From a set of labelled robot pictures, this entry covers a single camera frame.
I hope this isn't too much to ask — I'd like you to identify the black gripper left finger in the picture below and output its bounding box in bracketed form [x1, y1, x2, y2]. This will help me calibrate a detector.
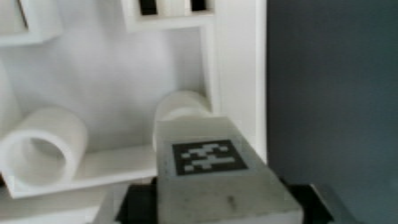
[94, 181, 160, 224]

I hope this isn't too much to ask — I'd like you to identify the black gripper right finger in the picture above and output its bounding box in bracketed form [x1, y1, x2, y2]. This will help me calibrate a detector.
[282, 182, 362, 224]

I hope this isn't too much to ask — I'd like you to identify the white tagged leg block front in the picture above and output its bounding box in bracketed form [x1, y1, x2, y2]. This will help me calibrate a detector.
[156, 117, 303, 224]

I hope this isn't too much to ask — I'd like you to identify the white chair seat block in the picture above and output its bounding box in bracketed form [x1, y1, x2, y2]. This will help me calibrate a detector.
[0, 0, 266, 198]

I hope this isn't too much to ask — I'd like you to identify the white front fence rail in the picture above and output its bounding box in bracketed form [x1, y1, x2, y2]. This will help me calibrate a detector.
[0, 184, 128, 224]

